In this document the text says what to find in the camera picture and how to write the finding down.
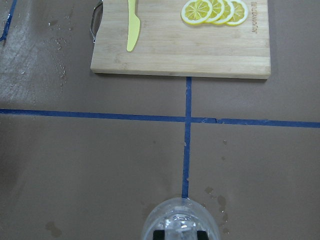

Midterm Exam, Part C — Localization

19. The clear ice cube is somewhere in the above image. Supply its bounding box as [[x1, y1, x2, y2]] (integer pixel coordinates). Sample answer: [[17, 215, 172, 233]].
[[164, 213, 197, 240]]

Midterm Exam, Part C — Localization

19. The clear wine glass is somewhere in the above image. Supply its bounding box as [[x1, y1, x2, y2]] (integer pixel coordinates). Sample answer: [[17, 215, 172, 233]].
[[140, 197, 221, 240]]

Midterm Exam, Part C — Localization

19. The bamboo cutting board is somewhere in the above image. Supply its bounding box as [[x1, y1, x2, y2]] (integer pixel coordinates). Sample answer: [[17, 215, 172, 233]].
[[90, 0, 271, 79]]

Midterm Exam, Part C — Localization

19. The yellow plastic knife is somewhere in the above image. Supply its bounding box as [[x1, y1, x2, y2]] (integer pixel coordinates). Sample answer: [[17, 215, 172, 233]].
[[126, 0, 141, 52]]

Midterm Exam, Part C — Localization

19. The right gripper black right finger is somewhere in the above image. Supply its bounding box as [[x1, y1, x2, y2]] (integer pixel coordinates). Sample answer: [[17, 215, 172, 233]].
[[196, 230, 209, 240]]

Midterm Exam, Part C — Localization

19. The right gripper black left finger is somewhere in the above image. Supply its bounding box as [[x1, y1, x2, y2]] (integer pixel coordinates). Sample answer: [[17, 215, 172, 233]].
[[152, 230, 165, 240]]

